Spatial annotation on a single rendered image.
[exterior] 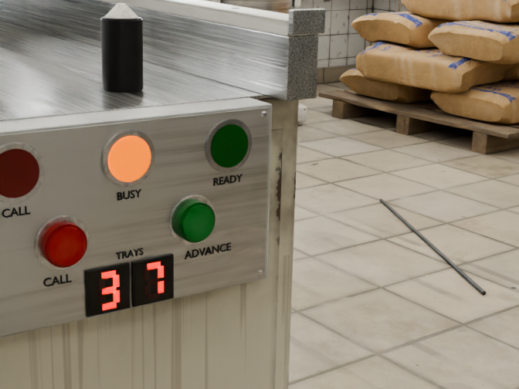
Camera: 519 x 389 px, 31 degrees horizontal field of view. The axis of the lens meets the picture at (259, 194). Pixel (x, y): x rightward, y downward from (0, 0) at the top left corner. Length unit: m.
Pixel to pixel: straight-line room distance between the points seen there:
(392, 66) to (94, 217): 3.95
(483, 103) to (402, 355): 2.26
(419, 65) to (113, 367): 3.80
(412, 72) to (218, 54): 3.72
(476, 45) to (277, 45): 3.65
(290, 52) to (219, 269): 0.17
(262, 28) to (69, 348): 0.28
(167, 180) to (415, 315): 1.86
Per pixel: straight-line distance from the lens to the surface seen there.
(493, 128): 4.30
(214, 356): 0.77
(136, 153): 0.64
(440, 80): 4.38
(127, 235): 0.66
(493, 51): 4.29
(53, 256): 0.63
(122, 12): 0.73
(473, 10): 4.55
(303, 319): 2.41
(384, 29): 4.77
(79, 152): 0.63
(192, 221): 0.67
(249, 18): 0.74
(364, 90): 4.88
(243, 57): 0.75
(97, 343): 0.72
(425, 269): 2.80
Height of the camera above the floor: 0.97
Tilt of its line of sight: 16 degrees down
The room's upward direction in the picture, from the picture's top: 1 degrees clockwise
